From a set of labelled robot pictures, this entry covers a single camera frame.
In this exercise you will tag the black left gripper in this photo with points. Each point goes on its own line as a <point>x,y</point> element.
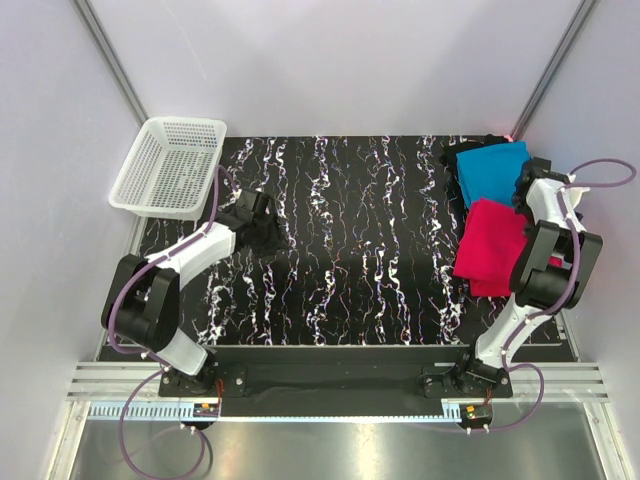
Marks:
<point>261,232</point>

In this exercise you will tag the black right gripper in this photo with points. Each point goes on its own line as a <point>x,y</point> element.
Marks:
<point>523,181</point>

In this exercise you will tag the red t shirt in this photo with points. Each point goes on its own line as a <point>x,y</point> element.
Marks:
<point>500,285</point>
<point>492,242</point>

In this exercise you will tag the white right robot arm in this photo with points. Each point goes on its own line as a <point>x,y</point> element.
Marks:
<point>554,268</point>

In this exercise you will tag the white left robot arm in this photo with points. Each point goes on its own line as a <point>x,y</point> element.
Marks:
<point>142,309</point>

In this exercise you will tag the folded blue t shirt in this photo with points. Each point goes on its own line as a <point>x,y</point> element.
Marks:
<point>491,172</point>

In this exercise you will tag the folded black t shirt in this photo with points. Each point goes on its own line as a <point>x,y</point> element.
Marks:
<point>449,157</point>

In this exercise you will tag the white plastic basket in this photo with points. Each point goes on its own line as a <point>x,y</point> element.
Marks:
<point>168,171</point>

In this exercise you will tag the folded red t shirt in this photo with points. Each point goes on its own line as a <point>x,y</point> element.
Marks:
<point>500,285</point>

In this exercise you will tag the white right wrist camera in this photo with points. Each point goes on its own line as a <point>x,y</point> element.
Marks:
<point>576,190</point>

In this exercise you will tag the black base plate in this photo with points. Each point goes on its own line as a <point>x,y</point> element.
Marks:
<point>297,382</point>

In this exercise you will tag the aluminium frame rail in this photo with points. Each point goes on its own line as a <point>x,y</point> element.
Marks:
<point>130,390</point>

